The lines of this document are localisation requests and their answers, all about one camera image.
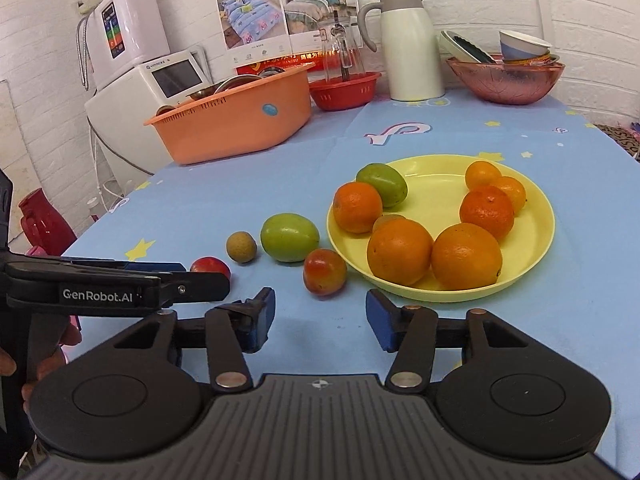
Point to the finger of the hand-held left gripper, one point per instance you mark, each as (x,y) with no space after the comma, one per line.
(200,287)
(150,266)

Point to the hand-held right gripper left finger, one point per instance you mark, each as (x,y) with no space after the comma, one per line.
(262,317)

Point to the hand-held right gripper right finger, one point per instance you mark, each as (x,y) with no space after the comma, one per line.
(380,322)

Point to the red plum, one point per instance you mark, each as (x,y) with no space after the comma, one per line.
(210,265)
(324,271)

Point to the small brown round fruit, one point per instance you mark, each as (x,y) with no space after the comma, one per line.
(241,246)

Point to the large smooth orange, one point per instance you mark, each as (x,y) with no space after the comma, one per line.
(466,256)
(400,251)

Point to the green jujube fruit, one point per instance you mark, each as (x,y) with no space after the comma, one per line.
(382,184)
(289,237)

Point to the deep orange mandarin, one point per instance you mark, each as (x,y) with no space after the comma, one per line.
(357,207)

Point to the yellow plastic plate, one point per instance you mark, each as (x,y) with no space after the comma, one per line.
(440,200)

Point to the bumpy orange with stem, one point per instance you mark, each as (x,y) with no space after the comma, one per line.
(486,211)

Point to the small yellow-orange mandarin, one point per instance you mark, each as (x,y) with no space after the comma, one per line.
(482,175)

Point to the small orange mandarin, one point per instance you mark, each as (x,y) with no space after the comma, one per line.
(514,192)

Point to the person's left hand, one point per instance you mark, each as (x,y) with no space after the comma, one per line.
(52,362)

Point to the red plastic container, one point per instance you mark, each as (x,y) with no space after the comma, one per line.
(45,222)

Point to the white plastic bottle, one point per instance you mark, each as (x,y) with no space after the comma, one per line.
(95,210)

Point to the white appliance with screen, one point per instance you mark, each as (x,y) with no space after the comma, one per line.
(125,125)

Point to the dark steel dish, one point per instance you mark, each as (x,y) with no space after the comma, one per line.
(165,109)

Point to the orange plastic basket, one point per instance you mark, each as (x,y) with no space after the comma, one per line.
(230,125)

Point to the steel plate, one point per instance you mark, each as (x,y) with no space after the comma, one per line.
(202,92)

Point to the round steel bowl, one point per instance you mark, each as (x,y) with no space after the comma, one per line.
(237,82)

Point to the blue printed tablecloth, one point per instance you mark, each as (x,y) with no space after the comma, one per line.
(575,260)

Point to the red plastic basket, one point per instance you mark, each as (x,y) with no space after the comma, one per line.
(342,92)

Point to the white water purifier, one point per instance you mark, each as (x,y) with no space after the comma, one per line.
(135,30)

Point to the pink glass bowl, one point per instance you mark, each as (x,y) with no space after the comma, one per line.
(505,82)

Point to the white thermos jug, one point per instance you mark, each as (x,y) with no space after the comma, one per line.
(412,50)

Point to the clear glass pitcher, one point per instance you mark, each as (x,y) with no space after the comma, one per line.
(342,50)

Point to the white dish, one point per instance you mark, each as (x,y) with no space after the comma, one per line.
(460,45)

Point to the white and blue bowl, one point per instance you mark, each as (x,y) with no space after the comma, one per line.
(522,45)

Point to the wall poster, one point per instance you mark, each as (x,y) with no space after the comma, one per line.
(280,5)

